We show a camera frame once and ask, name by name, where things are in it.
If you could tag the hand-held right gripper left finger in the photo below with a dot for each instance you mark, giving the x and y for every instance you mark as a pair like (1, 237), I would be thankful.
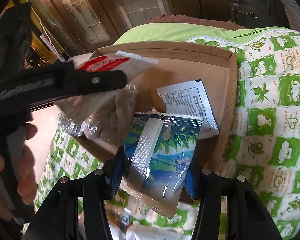
(115, 180)

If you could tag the clear crinkled plastic bag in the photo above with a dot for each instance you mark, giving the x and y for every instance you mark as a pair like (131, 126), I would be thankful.
(105, 115)

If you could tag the green and white printed blanket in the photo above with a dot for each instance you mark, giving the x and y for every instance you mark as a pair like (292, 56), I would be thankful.
(265, 105)

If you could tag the white sachet with blue edge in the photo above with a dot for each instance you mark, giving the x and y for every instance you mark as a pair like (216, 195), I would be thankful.
(187, 100)

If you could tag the blue and green snack packet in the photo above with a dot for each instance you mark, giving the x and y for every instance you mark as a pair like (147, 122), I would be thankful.
(165, 155)
(162, 208)

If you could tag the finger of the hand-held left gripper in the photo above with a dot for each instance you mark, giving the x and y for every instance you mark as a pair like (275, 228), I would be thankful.
(96, 80)

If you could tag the brown fleece blanket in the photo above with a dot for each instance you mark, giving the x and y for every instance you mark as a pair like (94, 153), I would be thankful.
(190, 20)

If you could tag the light green pillow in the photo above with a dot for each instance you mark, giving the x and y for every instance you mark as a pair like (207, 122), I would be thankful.
(165, 32)

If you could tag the shallow cardboard box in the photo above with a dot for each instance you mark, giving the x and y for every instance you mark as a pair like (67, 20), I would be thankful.
(185, 70)

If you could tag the person's left hand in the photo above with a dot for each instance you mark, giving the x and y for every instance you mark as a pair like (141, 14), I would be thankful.
(27, 170)

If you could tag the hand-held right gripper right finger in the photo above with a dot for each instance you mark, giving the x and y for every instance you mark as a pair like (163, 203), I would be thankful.
(193, 185)

